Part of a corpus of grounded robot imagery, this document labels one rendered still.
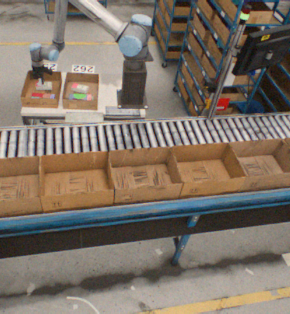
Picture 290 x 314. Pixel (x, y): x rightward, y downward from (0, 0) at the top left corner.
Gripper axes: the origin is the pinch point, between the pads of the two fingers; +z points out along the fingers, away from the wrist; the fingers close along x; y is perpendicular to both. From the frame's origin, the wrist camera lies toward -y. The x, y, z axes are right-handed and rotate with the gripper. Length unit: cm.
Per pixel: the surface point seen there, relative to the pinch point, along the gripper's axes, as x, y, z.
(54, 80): -10.1, -8.9, 2.4
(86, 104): 31.6, -33.7, -2.7
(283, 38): 55, -166, -69
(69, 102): 29.8, -20.5, -3.5
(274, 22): 1, -194, -55
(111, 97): 15, -56, 4
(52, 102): 27.6, -7.4, -2.5
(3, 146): 66, 28, 4
